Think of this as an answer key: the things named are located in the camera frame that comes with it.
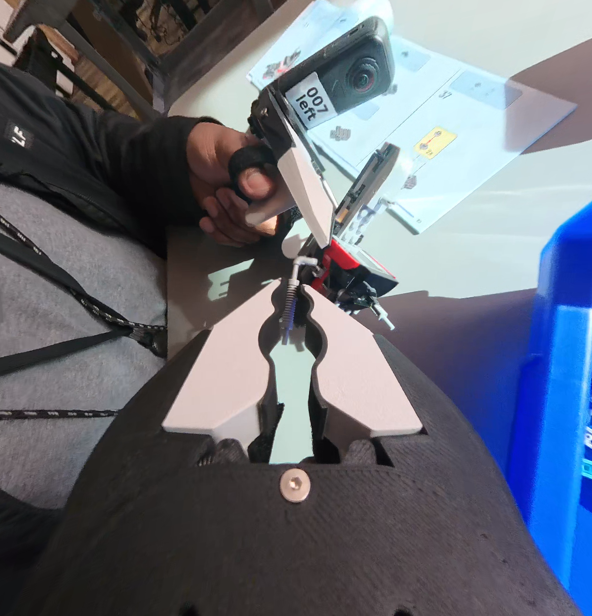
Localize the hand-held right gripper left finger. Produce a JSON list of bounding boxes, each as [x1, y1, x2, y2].
[[161, 278, 284, 455]]

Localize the person's left forearm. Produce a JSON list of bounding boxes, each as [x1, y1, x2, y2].
[[0, 60, 224, 256]]

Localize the grey fabric clothing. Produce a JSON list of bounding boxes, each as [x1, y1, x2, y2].
[[0, 180, 168, 511]]

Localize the person's left hand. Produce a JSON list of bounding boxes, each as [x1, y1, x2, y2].
[[185, 123, 281, 248]]

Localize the black flat strap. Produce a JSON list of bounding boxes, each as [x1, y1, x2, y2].
[[0, 329, 133, 381]]

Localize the black speckled cord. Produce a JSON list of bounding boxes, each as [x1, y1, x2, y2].
[[0, 409, 119, 421], [0, 207, 168, 357]]

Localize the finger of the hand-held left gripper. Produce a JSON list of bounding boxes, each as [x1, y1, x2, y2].
[[276, 143, 337, 249]]

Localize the grey toy spring shock piece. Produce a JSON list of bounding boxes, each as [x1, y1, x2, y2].
[[279, 256, 321, 345]]

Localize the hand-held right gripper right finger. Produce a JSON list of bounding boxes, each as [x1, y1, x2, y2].
[[300, 284, 425, 458]]

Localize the blue plastic bin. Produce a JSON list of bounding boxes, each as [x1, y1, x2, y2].
[[505, 192, 592, 616]]

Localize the white desk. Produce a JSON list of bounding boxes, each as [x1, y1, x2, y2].
[[166, 0, 592, 463]]

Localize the light blue instruction booklet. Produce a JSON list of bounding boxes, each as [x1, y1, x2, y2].
[[247, 0, 578, 235]]

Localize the toy brick vehicle model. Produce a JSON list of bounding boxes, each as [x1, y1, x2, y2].
[[282, 142, 402, 333]]

